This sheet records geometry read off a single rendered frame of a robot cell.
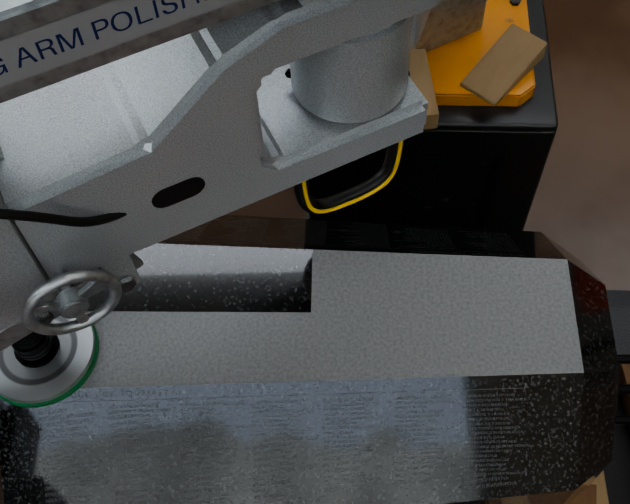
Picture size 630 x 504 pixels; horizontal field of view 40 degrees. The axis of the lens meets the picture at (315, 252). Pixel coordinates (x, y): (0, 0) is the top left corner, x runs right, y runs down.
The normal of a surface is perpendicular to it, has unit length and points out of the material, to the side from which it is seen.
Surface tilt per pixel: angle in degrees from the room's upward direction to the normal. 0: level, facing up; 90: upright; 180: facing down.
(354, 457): 45
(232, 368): 0
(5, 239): 90
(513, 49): 11
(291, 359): 0
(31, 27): 90
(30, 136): 4
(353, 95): 90
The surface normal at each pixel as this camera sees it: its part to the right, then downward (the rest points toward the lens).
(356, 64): 0.07, 0.86
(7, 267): 0.44, 0.77
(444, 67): -0.04, -0.51
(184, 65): -0.60, -0.14
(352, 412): -0.01, 0.25
